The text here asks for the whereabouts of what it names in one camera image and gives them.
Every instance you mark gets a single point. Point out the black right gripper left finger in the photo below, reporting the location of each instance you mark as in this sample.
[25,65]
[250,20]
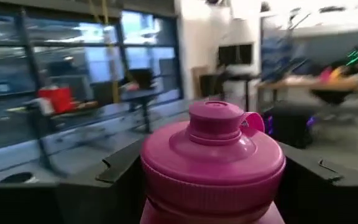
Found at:
[104,202]

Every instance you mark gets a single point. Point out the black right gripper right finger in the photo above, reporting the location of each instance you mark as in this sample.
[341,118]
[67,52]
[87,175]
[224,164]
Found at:
[322,202]

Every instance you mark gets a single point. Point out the magenta sports bottle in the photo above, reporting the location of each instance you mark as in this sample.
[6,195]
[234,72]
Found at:
[213,174]

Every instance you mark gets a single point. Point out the black computer pink lights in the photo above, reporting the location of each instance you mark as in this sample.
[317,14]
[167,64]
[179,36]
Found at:
[291,124]

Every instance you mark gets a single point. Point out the red container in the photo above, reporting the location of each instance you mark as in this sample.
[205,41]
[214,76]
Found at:
[57,99]

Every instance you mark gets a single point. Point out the wooden workbench black legs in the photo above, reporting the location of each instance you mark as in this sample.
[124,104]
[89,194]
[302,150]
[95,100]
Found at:
[306,82]

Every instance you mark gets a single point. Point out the pink cloth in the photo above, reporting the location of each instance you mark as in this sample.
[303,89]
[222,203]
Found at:
[325,74]

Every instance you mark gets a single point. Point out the yellow cloth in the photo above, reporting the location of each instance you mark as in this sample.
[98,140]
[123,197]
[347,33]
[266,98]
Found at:
[339,74]

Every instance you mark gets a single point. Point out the large glass window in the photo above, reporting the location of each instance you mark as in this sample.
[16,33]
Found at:
[73,62]

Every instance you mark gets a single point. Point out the yellow vertical pole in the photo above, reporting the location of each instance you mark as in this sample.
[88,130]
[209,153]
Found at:
[110,46]

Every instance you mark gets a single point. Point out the black wall screen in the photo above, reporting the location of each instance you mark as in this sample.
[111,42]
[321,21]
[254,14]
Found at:
[235,54]

